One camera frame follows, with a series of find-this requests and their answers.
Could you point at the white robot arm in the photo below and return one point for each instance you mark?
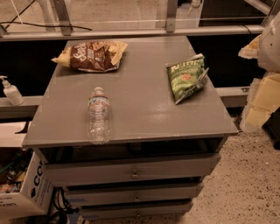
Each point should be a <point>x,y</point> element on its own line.
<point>265,47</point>

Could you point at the white cardboard box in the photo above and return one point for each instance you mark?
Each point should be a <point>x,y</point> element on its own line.
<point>25,189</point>

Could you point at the brown chip bag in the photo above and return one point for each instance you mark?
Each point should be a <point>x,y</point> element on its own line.
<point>93,56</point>

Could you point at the grey drawer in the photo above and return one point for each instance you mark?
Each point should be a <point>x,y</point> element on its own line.
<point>128,170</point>
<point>136,210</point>
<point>134,194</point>

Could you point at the white pump dispenser bottle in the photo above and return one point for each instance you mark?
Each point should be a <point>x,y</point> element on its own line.
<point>11,92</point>

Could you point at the bottom grey drawer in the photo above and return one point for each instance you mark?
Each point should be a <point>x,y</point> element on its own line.
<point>136,210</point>

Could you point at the clear plastic water bottle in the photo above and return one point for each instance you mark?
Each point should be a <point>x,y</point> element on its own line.
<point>98,117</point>

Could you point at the top grey drawer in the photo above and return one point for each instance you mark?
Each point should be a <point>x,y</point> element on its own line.
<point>128,170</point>

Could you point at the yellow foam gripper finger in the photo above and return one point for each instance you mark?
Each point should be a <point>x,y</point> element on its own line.
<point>251,50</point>

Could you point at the metal railing frame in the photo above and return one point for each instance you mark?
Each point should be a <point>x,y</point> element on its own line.
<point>101,19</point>

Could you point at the green chip bag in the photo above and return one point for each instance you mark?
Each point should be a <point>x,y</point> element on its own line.
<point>187,77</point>

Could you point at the middle grey drawer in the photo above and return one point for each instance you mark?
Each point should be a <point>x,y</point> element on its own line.
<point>134,194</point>

